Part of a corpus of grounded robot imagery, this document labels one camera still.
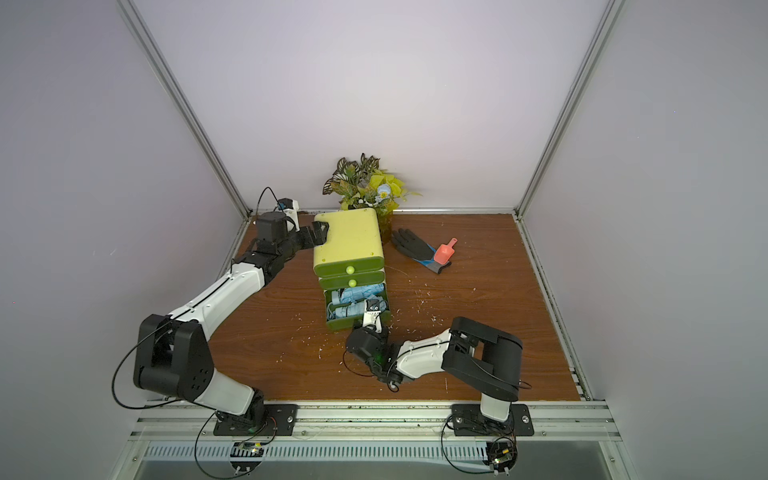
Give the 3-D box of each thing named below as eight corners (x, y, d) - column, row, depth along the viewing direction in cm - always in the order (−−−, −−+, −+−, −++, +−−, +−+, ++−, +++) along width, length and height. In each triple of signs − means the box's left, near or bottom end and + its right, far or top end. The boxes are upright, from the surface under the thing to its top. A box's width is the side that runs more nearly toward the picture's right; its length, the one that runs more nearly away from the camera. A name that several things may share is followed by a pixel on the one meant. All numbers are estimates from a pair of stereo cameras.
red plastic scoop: (431, 258, 108) (431, 253, 106) (448, 238, 114) (448, 234, 112) (444, 265, 105) (445, 261, 104) (460, 245, 112) (461, 241, 110)
